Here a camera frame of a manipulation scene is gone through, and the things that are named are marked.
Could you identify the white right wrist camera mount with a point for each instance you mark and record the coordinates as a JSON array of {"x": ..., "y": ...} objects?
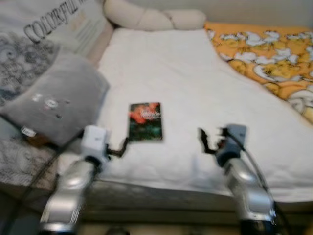
[{"x": 236, "y": 134}]

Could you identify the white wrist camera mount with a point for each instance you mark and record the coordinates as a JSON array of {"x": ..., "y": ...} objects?
[
  {"x": 236, "y": 134},
  {"x": 94, "y": 142}
]

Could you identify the grey pillow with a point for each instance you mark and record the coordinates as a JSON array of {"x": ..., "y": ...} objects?
[{"x": 54, "y": 103}]

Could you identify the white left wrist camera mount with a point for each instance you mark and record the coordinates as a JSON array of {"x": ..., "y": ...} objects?
[{"x": 94, "y": 142}]

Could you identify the beige cushion with lettering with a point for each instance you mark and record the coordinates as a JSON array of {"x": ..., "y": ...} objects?
[{"x": 54, "y": 24}]

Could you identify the grey bed base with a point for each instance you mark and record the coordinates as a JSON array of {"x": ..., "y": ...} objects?
[{"x": 161, "y": 203}]

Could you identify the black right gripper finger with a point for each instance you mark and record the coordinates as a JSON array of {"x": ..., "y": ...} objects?
[{"x": 203, "y": 139}]

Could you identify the white quilted mattress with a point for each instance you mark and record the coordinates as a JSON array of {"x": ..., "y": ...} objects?
[{"x": 195, "y": 98}]

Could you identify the grey patterned white cloth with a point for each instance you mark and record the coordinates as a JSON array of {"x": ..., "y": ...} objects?
[{"x": 24, "y": 63}]

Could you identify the dark red green book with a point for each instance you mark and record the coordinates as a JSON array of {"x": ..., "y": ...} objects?
[{"x": 145, "y": 122}]

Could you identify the long beige pillow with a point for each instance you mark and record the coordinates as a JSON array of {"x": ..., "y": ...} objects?
[{"x": 151, "y": 17}]

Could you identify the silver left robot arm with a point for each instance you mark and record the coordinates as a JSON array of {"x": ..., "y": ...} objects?
[{"x": 68, "y": 193}]

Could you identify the yellow egg cartoon duvet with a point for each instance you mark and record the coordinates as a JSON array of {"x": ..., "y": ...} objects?
[{"x": 264, "y": 54}]

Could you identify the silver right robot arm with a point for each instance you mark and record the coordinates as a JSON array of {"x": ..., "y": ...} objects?
[{"x": 249, "y": 191}]

